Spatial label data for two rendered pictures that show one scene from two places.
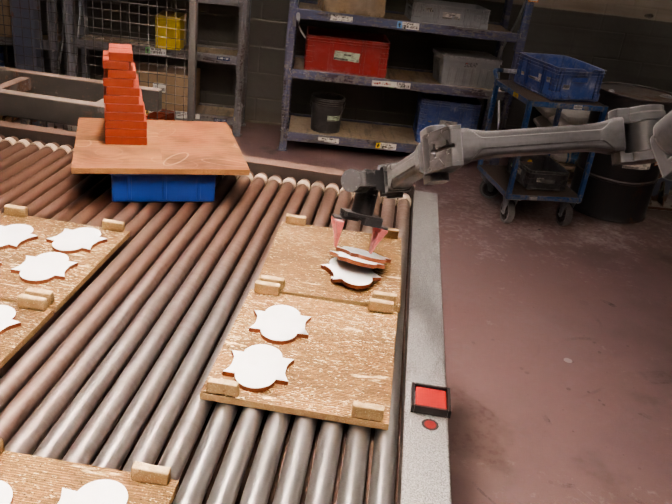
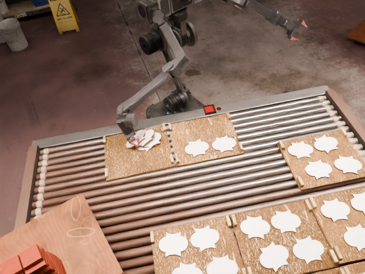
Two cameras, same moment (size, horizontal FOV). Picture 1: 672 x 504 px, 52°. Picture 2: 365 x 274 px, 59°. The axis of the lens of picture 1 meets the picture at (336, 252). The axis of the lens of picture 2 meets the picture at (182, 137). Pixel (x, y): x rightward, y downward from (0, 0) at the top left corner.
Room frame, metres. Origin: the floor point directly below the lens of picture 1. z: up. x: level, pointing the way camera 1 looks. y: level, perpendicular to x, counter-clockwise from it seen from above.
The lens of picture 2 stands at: (1.56, 1.33, 2.47)
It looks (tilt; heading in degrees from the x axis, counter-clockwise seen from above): 48 degrees down; 261
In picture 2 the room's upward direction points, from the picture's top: 7 degrees counter-clockwise
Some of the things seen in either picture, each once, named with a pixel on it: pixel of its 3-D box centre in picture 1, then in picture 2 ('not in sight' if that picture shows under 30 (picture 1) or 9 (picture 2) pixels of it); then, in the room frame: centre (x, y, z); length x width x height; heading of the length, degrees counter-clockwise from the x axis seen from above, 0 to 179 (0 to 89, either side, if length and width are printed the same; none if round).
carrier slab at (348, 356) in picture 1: (310, 350); (203, 138); (1.22, 0.03, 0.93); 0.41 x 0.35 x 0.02; 176
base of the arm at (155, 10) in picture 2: not in sight; (156, 14); (1.32, -0.64, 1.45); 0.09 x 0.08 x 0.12; 24
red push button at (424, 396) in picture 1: (430, 400); (209, 109); (1.11, -0.22, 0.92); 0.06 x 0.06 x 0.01; 86
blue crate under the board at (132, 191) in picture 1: (161, 169); not in sight; (2.06, 0.58, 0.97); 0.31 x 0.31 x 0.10; 19
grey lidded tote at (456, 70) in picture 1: (464, 68); not in sight; (5.82, -0.86, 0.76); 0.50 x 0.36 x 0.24; 100
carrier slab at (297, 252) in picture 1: (334, 262); (137, 151); (1.64, 0.00, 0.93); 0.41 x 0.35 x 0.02; 178
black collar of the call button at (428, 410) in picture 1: (430, 399); (209, 109); (1.11, -0.22, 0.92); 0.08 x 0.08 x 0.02; 86
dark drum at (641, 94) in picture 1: (621, 152); not in sight; (5.01, -1.98, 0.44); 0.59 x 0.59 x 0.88
